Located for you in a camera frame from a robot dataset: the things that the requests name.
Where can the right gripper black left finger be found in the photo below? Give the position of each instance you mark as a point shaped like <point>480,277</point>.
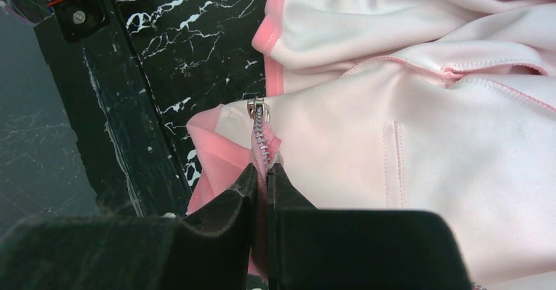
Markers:
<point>208,249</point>

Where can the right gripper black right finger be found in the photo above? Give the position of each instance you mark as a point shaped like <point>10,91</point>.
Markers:
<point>311,248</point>

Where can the pink zip-up jacket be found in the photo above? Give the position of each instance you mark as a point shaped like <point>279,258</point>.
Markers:
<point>440,105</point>

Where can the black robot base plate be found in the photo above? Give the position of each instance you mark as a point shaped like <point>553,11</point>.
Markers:
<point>127,157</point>

